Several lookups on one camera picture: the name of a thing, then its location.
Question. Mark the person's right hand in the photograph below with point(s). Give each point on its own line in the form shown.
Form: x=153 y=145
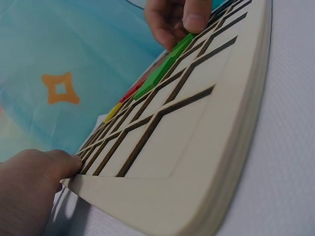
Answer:
x=169 y=17

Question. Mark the red square tile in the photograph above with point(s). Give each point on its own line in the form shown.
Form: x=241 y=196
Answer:
x=143 y=81
x=126 y=96

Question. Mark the person's left hand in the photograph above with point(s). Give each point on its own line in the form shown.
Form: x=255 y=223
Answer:
x=27 y=191

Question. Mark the green square tile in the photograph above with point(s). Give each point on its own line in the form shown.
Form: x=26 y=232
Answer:
x=167 y=65
x=183 y=43
x=146 y=86

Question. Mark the wooden grid board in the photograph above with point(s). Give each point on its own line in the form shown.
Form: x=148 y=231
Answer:
x=197 y=152

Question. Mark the yellow wooden tile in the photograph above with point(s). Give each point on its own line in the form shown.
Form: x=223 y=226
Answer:
x=112 y=113

